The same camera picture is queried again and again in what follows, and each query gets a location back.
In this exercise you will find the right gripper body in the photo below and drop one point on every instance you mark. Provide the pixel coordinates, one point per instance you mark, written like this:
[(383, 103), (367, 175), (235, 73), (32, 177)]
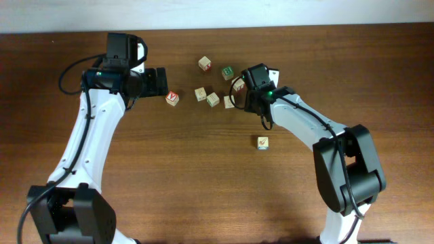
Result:
[(249, 101)]

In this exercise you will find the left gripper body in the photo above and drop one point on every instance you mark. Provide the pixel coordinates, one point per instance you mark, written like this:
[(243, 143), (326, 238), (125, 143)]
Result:
[(148, 84)]

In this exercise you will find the wooden block red drawing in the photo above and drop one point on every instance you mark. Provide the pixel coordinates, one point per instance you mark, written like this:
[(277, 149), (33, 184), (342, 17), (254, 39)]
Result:
[(228, 102)]

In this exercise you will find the wooden block green side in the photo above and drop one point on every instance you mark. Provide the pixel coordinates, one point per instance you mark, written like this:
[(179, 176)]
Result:
[(213, 99)]

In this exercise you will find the wooden block blue side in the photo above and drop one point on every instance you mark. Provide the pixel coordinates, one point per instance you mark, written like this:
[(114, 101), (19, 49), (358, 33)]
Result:
[(263, 143)]

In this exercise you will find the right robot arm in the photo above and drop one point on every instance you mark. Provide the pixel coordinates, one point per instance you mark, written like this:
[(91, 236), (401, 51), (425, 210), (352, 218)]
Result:
[(348, 171)]

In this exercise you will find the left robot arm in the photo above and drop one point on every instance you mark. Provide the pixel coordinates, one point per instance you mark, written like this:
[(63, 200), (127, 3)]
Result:
[(70, 208)]

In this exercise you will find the wooden block red side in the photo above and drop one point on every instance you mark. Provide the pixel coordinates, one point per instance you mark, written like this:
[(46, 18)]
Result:
[(238, 84)]

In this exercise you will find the green letter R block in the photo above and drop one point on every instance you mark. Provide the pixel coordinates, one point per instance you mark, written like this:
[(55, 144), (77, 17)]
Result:
[(227, 73)]

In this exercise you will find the wooden letter J block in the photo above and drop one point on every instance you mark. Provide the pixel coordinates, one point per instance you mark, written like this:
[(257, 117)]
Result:
[(200, 94)]

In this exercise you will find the top plain wooden block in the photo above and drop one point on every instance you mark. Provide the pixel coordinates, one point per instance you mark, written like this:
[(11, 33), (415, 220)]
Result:
[(205, 63)]

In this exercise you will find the red letter A block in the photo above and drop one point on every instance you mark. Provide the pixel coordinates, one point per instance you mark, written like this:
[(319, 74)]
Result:
[(172, 98)]

